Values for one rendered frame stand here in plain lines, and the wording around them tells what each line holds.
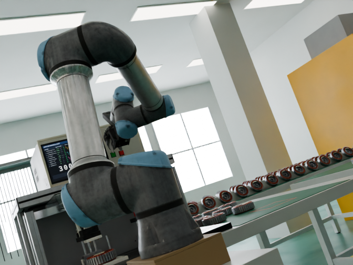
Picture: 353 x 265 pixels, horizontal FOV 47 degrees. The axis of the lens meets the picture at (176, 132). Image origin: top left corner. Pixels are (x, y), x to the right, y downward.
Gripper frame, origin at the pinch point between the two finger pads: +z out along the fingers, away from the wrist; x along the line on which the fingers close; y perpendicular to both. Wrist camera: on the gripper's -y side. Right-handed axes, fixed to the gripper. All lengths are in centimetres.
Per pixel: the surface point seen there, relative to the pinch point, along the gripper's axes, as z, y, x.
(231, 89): 211, -193, 277
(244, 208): 19, 40, 53
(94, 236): 7.8, 32.7, -19.7
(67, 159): 1.6, -0.9, -19.2
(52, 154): 0.2, -3.8, -24.6
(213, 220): 17, 41, 34
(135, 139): 1.2, -1.7, 11.9
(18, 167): 286, -207, -3
